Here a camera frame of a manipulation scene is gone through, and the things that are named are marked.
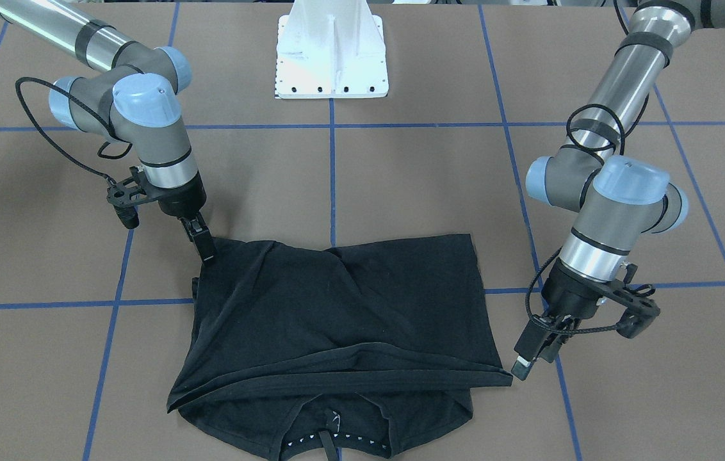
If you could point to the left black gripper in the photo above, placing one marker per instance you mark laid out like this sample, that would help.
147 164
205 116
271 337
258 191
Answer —
569 298

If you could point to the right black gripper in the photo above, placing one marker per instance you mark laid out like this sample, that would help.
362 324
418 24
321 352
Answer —
181 201

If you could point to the black printed t-shirt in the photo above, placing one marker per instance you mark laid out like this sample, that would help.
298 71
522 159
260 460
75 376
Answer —
373 347

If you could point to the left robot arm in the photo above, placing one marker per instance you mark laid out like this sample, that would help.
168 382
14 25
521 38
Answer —
615 198

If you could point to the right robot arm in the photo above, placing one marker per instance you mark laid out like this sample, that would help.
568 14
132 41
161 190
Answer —
132 100

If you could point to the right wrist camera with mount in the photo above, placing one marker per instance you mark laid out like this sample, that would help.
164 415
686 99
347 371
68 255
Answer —
125 196

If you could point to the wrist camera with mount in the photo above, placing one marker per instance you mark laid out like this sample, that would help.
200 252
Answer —
125 196
640 309

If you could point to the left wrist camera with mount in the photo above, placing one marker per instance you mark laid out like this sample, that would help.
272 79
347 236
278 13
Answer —
640 309

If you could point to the white camera mast with base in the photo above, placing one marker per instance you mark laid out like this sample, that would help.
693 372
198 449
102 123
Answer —
331 50

